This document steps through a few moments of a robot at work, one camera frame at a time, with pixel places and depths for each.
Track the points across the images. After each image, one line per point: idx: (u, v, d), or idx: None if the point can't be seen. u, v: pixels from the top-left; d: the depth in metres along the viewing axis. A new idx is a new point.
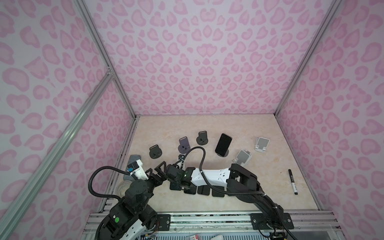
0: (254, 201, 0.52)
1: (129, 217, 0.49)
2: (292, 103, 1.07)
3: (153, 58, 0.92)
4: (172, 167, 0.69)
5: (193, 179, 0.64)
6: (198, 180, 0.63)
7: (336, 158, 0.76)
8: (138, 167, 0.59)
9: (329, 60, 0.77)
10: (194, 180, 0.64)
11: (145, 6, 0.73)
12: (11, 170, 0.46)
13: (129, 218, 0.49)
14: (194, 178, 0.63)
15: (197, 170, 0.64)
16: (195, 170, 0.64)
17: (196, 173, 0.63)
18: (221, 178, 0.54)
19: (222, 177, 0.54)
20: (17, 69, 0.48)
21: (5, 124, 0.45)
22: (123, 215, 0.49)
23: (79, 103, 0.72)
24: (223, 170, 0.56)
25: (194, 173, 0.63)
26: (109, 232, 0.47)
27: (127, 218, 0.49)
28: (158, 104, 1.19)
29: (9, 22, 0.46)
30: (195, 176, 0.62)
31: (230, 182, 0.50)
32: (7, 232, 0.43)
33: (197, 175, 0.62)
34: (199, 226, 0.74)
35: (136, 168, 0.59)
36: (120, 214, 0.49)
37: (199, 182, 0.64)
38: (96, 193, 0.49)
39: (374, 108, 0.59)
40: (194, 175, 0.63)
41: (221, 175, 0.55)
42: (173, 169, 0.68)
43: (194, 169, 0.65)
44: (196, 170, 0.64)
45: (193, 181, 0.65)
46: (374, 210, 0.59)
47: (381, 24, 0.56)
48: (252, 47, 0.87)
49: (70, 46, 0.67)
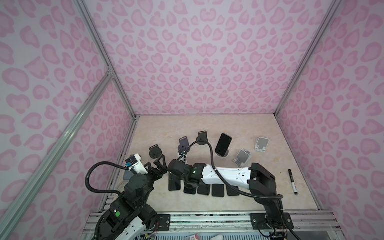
0: (272, 205, 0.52)
1: (130, 212, 0.48)
2: (292, 103, 1.07)
3: (153, 58, 0.92)
4: (178, 164, 0.61)
5: (205, 177, 0.56)
6: (211, 178, 0.56)
7: (336, 158, 0.76)
8: (136, 161, 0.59)
9: (329, 60, 0.77)
10: (205, 178, 0.57)
11: (145, 5, 0.73)
12: (11, 170, 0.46)
13: (129, 213, 0.48)
14: (205, 176, 0.56)
15: (208, 167, 0.57)
16: (207, 167, 0.58)
17: (209, 170, 0.56)
18: (240, 178, 0.49)
19: (241, 176, 0.49)
20: (17, 69, 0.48)
21: (5, 124, 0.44)
22: (124, 209, 0.48)
23: (79, 103, 0.72)
24: (242, 169, 0.51)
25: (207, 170, 0.57)
26: (109, 227, 0.46)
27: (128, 213, 0.48)
28: (158, 104, 1.19)
29: (9, 21, 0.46)
30: (208, 174, 0.56)
31: (256, 183, 0.45)
32: (7, 232, 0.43)
33: (211, 174, 0.55)
34: (199, 226, 0.74)
35: (134, 162, 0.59)
36: (120, 209, 0.48)
37: (212, 180, 0.57)
38: (94, 190, 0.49)
39: (374, 108, 0.59)
40: (206, 172, 0.56)
41: (239, 175, 0.50)
42: (179, 164, 0.61)
43: (205, 166, 0.58)
44: (208, 167, 0.57)
45: (204, 179, 0.58)
46: (374, 210, 0.59)
47: (381, 24, 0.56)
48: (252, 47, 0.87)
49: (70, 46, 0.67)
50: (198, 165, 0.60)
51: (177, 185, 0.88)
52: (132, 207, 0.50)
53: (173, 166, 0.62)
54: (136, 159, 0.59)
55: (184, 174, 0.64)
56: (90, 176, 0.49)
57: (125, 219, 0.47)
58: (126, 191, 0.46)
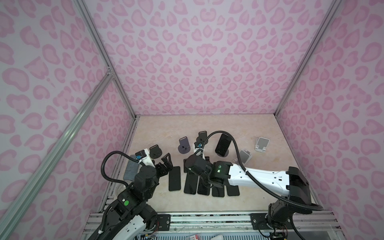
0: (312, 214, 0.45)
1: (138, 202, 0.50)
2: (292, 103, 1.07)
3: (153, 58, 0.92)
4: (199, 159, 0.53)
5: (232, 177, 0.50)
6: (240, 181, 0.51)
7: (336, 158, 0.76)
8: (145, 155, 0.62)
9: (329, 60, 0.77)
10: (232, 179, 0.51)
11: (145, 6, 0.73)
12: (11, 170, 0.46)
13: (137, 203, 0.49)
14: (233, 176, 0.50)
15: (235, 167, 0.51)
16: (234, 167, 0.51)
17: (237, 170, 0.50)
18: (277, 182, 0.44)
19: (277, 181, 0.44)
20: (17, 69, 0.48)
21: (5, 124, 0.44)
22: (132, 199, 0.49)
23: (79, 103, 0.72)
24: (277, 172, 0.46)
25: (234, 170, 0.50)
26: (117, 215, 0.47)
27: (136, 203, 0.49)
28: (158, 104, 1.19)
29: (9, 21, 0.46)
30: (236, 176, 0.49)
31: (298, 190, 0.40)
32: (7, 232, 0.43)
33: (240, 175, 0.49)
34: (199, 226, 0.74)
35: (144, 155, 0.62)
36: (129, 198, 0.49)
37: (239, 182, 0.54)
38: (106, 177, 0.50)
39: (374, 108, 0.59)
40: (234, 173, 0.50)
41: (275, 178, 0.45)
42: (201, 161, 0.54)
43: (232, 165, 0.52)
44: (236, 167, 0.51)
45: (231, 180, 0.51)
46: (374, 210, 0.59)
47: (381, 24, 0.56)
48: (252, 47, 0.87)
49: (70, 46, 0.67)
50: (223, 162, 0.54)
51: (177, 185, 0.88)
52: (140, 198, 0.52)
53: (192, 163, 0.55)
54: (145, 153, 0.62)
55: (206, 172, 0.58)
56: (104, 164, 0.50)
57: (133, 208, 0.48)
58: (137, 180, 0.47)
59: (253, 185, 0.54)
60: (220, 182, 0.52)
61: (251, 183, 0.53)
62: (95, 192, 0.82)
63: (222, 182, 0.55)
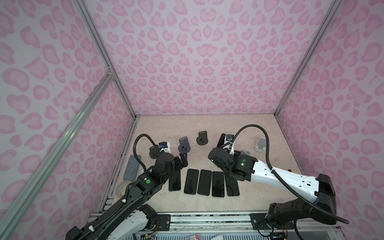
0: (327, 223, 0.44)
1: (157, 182, 0.55)
2: (292, 103, 1.07)
3: (154, 58, 0.92)
4: (222, 152, 0.54)
5: (255, 173, 0.49)
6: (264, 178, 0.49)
7: (336, 158, 0.76)
8: (167, 146, 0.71)
9: (329, 60, 0.77)
10: (255, 174, 0.49)
11: (145, 6, 0.73)
12: (11, 170, 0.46)
13: (156, 184, 0.55)
14: (257, 172, 0.49)
15: (261, 164, 0.50)
16: (259, 163, 0.50)
17: (262, 167, 0.49)
18: (305, 187, 0.42)
19: (305, 185, 0.43)
20: (17, 69, 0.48)
21: (5, 124, 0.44)
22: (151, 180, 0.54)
23: (79, 103, 0.72)
24: (305, 176, 0.44)
25: (259, 167, 0.49)
26: (139, 190, 0.51)
27: (155, 183, 0.54)
28: (158, 104, 1.19)
29: (9, 21, 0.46)
30: (260, 172, 0.48)
31: (328, 198, 0.39)
32: (7, 232, 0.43)
33: (264, 172, 0.48)
34: (199, 226, 0.74)
35: (166, 146, 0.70)
36: (150, 178, 0.55)
37: (263, 179, 0.50)
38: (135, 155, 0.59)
39: (374, 108, 0.59)
40: (259, 170, 0.49)
41: (303, 182, 0.43)
42: (224, 154, 0.55)
43: (257, 161, 0.51)
44: (261, 163, 0.50)
45: (254, 176, 0.50)
46: (374, 210, 0.59)
47: (381, 25, 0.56)
48: (252, 47, 0.87)
49: (70, 46, 0.67)
50: (246, 156, 0.53)
51: (177, 185, 0.88)
52: (158, 179, 0.56)
53: (215, 154, 0.56)
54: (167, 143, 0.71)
55: (229, 165, 0.57)
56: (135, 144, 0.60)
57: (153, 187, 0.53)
58: (157, 163, 0.54)
59: (278, 185, 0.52)
60: (242, 176, 0.51)
61: (274, 183, 0.48)
62: (95, 192, 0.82)
63: (244, 176, 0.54)
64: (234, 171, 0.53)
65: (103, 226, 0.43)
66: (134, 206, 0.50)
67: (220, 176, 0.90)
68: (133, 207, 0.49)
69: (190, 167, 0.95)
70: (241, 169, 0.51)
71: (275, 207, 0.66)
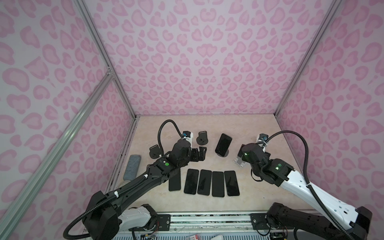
0: None
1: (174, 166, 0.57)
2: (292, 103, 1.07)
3: (154, 58, 0.92)
4: (259, 149, 0.53)
5: (290, 181, 0.47)
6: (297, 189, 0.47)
7: (336, 158, 0.76)
8: (189, 136, 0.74)
9: (329, 60, 0.77)
10: (289, 182, 0.48)
11: (145, 6, 0.73)
12: (11, 170, 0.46)
13: (173, 168, 0.57)
14: (291, 181, 0.47)
15: (298, 175, 0.48)
16: (295, 173, 0.48)
17: (297, 178, 0.47)
18: (341, 213, 0.40)
19: (341, 211, 0.40)
20: (17, 69, 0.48)
21: (5, 124, 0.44)
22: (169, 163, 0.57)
23: (79, 103, 0.72)
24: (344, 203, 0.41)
25: (294, 177, 0.47)
26: (159, 170, 0.53)
27: (172, 167, 0.56)
28: (158, 104, 1.19)
29: (9, 21, 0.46)
30: (294, 183, 0.47)
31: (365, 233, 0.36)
32: (8, 232, 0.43)
33: (299, 184, 0.46)
34: (199, 226, 0.74)
35: (188, 136, 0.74)
36: (168, 161, 0.58)
37: (294, 189, 0.48)
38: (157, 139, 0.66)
39: (374, 108, 0.59)
40: (294, 180, 0.47)
41: (339, 208, 0.41)
42: (260, 152, 0.54)
43: (294, 170, 0.49)
44: (298, 174, 0.48)
45: (287, 183, 0.48)
46: (374, 210, 0.59)
47: (381, 25, 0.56)
48: (252, 47, 0.87)
49: (70, 46, 0.67)
50: (283, 162, 0.51)
51: (177, 185, 0.88)
52: (175, 163, 0.59)
53: (251, 149, 0.55)
54: (190, 134, 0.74)
55: (262, 164, 0.54)
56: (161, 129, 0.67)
57: (170, 170, 0.56)
58: (175, 148, 0.57)
59: (308, 201, 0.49)
60: (273, 178, 0.50)
61: (306, 198, 0.47)
62: (95, 191, 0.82)
63: (274, 180, 0.52)
64: (265, 171, 0.52)
65: (126, 194, 0.45)
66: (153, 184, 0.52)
67: (220, 176, 0.90)
68: (151, 184, 0.51)
69: (191, 167, 0.94)
70: (273, 172, 0.50)
71: (282, 208, 0.65)
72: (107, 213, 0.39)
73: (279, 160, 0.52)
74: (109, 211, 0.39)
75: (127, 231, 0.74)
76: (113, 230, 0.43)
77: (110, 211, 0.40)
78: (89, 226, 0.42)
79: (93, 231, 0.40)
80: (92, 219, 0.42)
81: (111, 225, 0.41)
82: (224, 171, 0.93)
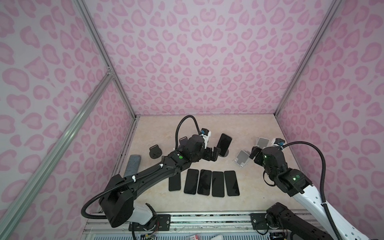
0: None
1: (187, 159, 0.58)
2: (292, 103, 1.07)
3: (153, 58, 0.92)
4: (280, 155, 0.51)
5: (305, 194, 0.46)
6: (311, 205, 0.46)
7: (336, 158, 0.76)
8: (207, 135, 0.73)
9: (329, 60, 0.77)
10: (303, 195, 0.47)
11: (145, 6, 0.73)
12: (11, 170, 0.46)
13: (186, 162, 0.58)
14: (307, 195, 0.46)
15: (315, 192, 0.46)
16: (312, 189, 0.47)
17: (314, 194, 0.46)
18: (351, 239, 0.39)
19: (352, 237, 0.39)
20: (17, 69, 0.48)
21: (5, 124, 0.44)
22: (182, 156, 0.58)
23: (79, 103, 0.72)
24: (357, 230, 0.40)
25: (311, 192, 0.46)
26: (173, 162, 0.55)
27: (185, 160, 0.57)
28: (158, 104, 1.19)
29: (9, 21, 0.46)
30: (310, 198, 0.46)
31: None
32: (8, 232, 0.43)
33: (314, 200, 0.45)
34: (199, 226, 0.74)
35: (206, 134, 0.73)
36: (182, 154, 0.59)
37: (306, 204, 0.48)
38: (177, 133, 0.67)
39: (374, 108, 0.59)
40: (310, 195, 0.46)
41: (351, 233, 0.40)
42: (282, 158, 0.52)
43: (311, 185, 0.48)
44: (315, 190, 0.47)
45: (301, 195, 0.48)
46: (374, 210, 0.59)
47: (381, 25, 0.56)
48: (252, 47, 0.87)
49: (70, 46, 0.67)
50: (302, 174, 0.50)
51: (177, 185, 0.88)
52: (188, 157, 0.61)
53: (272, 153, 0.54)
54: (207, 132, 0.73)
55: (279, 171, 0.54)
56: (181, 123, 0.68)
57: (183, 163, 0.57)
58: (189, 143, 0.58)
59: (318, 219, 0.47)
60: (287, 187, 0.50)
61: (317, 215, 0.46)
62: (96, 191, 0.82)
63: (288, 189, 0.49)
64: (281, 178, 0.52)
65: (142, 180, 0.46)
66: (167, 174, 0.53)
67: (220, 175, 0.90)
68: (166, 174, 0.53)
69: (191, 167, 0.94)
70: (289, 182, 0.49)
71: (285, 211, 0.64)
72: (124, 196, 0.40)
73: (298, 170, 0.51)
74: (125, 194, 0.41)
75: (127, 231, 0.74)
76: (127, 213, 0.44)
77: (127, 194, 0.41)
78: (105, 206, 0.43)
79: (108, 212, 0.42)
80: (109, 200, 0.44)
81: (126, 208, 0.42)
82: (224, 171, 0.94)
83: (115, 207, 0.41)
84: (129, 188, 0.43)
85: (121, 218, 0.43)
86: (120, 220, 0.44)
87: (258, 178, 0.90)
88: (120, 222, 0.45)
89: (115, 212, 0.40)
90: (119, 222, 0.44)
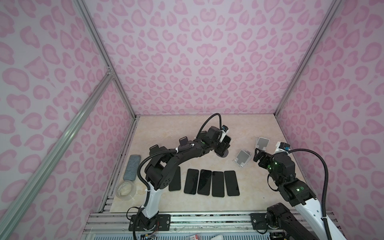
0: None
1: (208, 145, 0.70)
2: (292, 103, 1.07)
3: (153, 58, 0.92)
4: (292, 164, 0.51)
5: (306, 206, 0.48)
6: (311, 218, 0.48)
7: (336, 158, 0.76)
8: (226, 130, 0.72)
9: (329, 60, 0.77)
10: (304, 206, 0.48)
11: (145, 6, 0.73)
12: (11, 171, 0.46)
13: (207, 146, 0.70)
14: (308, 207, 0.47)
15: (316, 205, 0.47)
16: (314, 202, 0.48)
17: (315, 207, 0.47)
18: None
19: None
20: (17, 69, 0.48)
21: (5, 124, 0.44)
22: (203, 142, 0.70)
23: (79, 103, 0.72)
24: None
25: (312, 204, 0.48)
26: (199, 144, 0.67)
27: (207, 145, 0.69)
28: (158, 104, 1.19)
29: (9, 21, 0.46)
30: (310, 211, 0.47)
31: None
32: (7, 232, 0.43)
33: (314, 212, 0.46)
34: (199, 226, 0.74)
35: (225, 130, 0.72)
36: (204, 141, 0.71)
37: (306, 215, 0.49)
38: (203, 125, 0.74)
39: (374, 108, 0.59)
40: (311, 208, 0.47)
41: None
42: (292, 167, 0.52)
43: (314, 198, 0.49)
44: (318, 203, 0.48)
45: (302, 206, 0.49)
46: (374, 210, 0.59)
47: (381, 25, 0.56)
48: (252, 47, 0.87)
49: (70, 46, 0.67)
50: (306, 185, 0.51)
51: (177, 185, 0.88)
52: (208, 142, 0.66)
53: (283, 162, 0.54)
54: (227, 129, 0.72)
55: (286, 180, 0.55)
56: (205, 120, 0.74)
57: (205, 147, 0.69)
58: (209, 131, 0.73)
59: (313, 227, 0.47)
60: (289, 197, 0.52)
61: (314, 226, 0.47)
62: (96, 191, 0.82)
63: (290, 198, 0.52)
64: (286, 187, 0.53)
65: (182, 151, 0.58)
66: (196, 153, 0.66)
67: (220, 175, 0.90)
68: (196, 153, 0.66)
69: (190, 167, 0.95)
70: (292, 192, 0.51)
71: (287, 214, 0.63)
72: (171, 161, 0.51)
73: (304, 182, 0.52)
74: (172, 160, 0.51)
75: (127, 231, 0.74)
76: (169, 178, 0.54)
77: (174, 159, 0.51)
78: (151, 172, 0.53)
79: (155, 176, 0.52)
80: (155, 168, 0.53)
81: (171, 173, 0.53)
82: (224, 171, 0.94)
83: (163, 171, 0.51)
84: (174, 155, 0.53)
85: (164, 182, 0.52)
86: (164, 184, 0.53)
87: (257, 178, 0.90)
88: (162, 187, 0.53)
89: (163, 174, 0.51)
90: (162, 186, 0.53)
